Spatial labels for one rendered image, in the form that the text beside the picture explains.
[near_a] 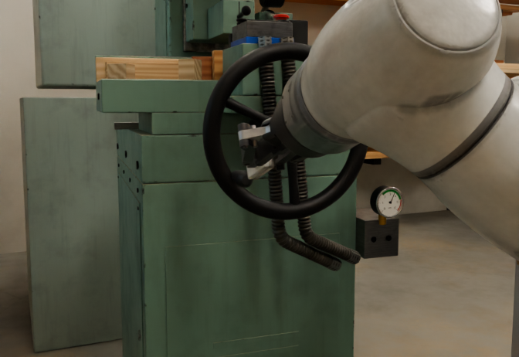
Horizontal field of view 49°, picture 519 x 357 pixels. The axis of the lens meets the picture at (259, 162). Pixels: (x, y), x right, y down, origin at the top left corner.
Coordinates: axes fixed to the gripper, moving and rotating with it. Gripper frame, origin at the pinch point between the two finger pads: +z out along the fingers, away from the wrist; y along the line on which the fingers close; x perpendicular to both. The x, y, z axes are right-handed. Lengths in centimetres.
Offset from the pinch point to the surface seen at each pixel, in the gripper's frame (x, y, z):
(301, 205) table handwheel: 3.5, -12.6, 18.3
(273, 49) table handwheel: -20.2, -7.7, 9.6
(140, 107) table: -18.1, 10.9, 30.4
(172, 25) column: -48, -1, 56
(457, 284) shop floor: 26, -147, 165
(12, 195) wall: -51, 55, 274
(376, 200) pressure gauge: 1.8, -33.8, 30.7
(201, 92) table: -20.6, -0.5, 29.4
